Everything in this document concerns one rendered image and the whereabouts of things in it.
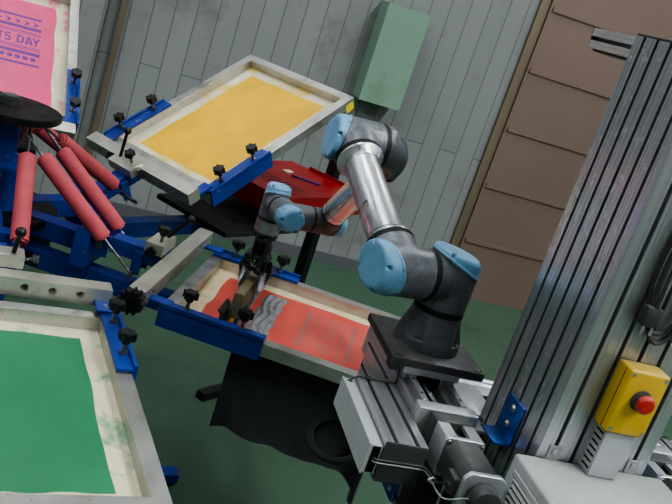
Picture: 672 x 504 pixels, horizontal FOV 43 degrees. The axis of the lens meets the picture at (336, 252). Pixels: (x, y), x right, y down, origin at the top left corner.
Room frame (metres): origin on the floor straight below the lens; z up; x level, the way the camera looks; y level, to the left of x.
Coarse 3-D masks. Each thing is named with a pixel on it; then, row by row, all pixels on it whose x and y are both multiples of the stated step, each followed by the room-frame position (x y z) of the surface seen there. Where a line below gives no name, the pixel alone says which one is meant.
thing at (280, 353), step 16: (208, 272) 2.51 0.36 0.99; (192, 288) 2.34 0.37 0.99; (288, 288) 2.67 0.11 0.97; (304, 288) 2.67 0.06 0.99; (336, 304) 2.66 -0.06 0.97; (352, 304) 2.66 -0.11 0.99; (272, 352) 2.12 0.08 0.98; (288, 352) 2.12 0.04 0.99; (304, 368) 2.12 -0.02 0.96; (320, 368) 2.12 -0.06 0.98; (336, 368) 2.12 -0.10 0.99
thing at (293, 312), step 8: (232, 280) 2.61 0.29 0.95; (224, 288) 2.52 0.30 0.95; (232, 288) 2.54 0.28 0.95; (216, 296) 2.43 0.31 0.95; (224, 296) 2.45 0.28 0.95; (232, 296) 2.47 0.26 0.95; (264, 296) 2.56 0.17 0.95; (280, 296) 2.61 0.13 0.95; (256, 304) 2.47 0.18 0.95; (288, 304) 2.56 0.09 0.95; (296, 304) 2.58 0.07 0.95; (304, 304) 2.61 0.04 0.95; (288, 312) 2.49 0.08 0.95; (296, 312) 2.52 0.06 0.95; (304, 312) 2.54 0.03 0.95; (320, 312) 2.58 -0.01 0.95; (328, 312) 2.61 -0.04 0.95; (288, 320) 2.43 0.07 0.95; (296, 320) 2.45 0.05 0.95; (336, 320) 2.56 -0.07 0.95; (344, 320) 2.58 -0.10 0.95; (352, 320) 2.61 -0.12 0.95; (360, 328) 2.56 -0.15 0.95; (368, 328) 2.59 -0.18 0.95
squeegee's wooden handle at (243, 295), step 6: (252, 276) 2.41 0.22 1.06; (246, 282) 2.35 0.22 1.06; (252, 282) 2.37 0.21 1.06; (240, 288) 2.29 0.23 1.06; (246, 288) 2.30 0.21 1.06; (252, 288) 2.37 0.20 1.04; (234, 294) 2.24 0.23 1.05; (240, 294) 2.24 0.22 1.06; (246, 294) 2.27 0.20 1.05; (252, 294) 2.41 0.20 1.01; (234, 300) 2.24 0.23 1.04; (240, 300) 2.24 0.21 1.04; (246, 300) 2.31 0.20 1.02; (234, 306) 2.24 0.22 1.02; (240, 306) 2.24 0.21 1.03; (234, 312) 2.24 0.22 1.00
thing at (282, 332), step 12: (216, 300) 2.40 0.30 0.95; (204, 312) 2.28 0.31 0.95; (216, 312) 2.31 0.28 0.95; (228, 312) 2.34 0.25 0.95; (240, 324) 2.28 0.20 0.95; (276, 324) 2.37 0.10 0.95; (288, 324) 2.40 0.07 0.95; (276, 336) 2.28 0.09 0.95; (288, 336) 2.31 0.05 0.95; (300, 348) 2.26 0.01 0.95; (336, 360) 2.26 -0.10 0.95
